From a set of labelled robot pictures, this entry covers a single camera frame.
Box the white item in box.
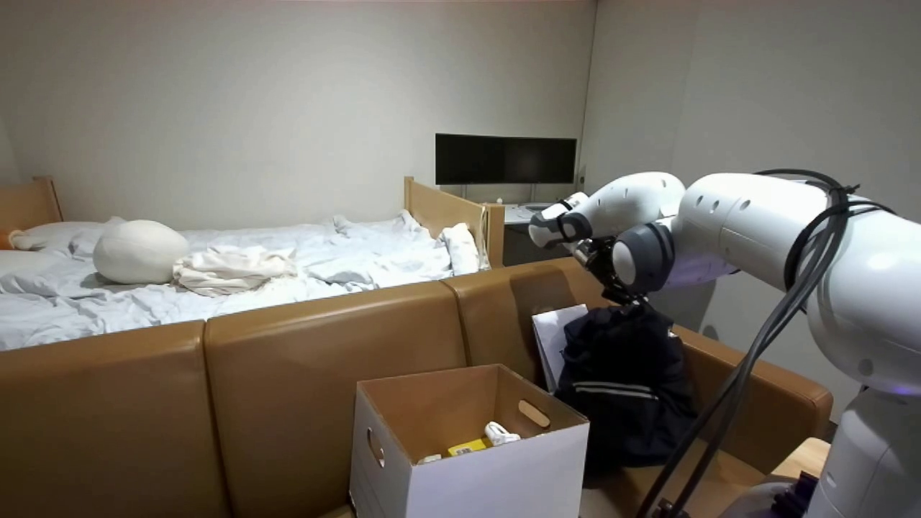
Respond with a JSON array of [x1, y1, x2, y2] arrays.
[[484, 420, 522, 445]]

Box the yellow item in box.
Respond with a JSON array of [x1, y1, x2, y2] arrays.
[[447, 438, 489, 458]]

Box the brown leather couch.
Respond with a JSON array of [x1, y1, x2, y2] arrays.
[[0, 254, 834, 518]]

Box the round white pillow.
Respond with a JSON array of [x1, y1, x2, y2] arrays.
[[93, 218, 188, 284]]

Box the white cardboard box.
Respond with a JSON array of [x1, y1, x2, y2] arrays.
[[349, 366, 590, 518]]

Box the cream crumpled cloth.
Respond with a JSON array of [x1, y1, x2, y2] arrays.
[[172, 248, 297, 297]]

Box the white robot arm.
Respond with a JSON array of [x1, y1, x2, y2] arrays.
[[528, 171, 921, 518]]

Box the flat white pillow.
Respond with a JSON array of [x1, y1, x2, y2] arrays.
[[8, 222, 103, 254]]

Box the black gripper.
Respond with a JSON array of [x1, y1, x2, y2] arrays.
[[574, 240, 624, 302]]

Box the white paper bag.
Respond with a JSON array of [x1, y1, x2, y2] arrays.
[[533, 304, 587, 392]]

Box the dark navy hoodie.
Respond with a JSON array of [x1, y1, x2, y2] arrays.
[[556, 304, 697, 477]]

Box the black computer monitor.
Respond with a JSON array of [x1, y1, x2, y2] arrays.
[[436, 133, 577, 184]]

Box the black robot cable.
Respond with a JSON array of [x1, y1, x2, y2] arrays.
[[636, 168, 895, 518]]

